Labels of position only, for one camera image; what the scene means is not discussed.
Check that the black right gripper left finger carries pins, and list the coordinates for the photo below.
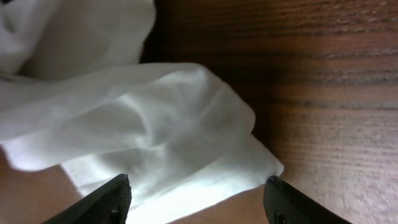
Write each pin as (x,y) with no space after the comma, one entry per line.
(109,204)

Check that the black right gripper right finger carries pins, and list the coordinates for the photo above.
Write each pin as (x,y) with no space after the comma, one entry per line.
(284,204)

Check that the white printed t-shirt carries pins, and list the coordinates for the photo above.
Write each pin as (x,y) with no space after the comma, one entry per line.
(74,94)

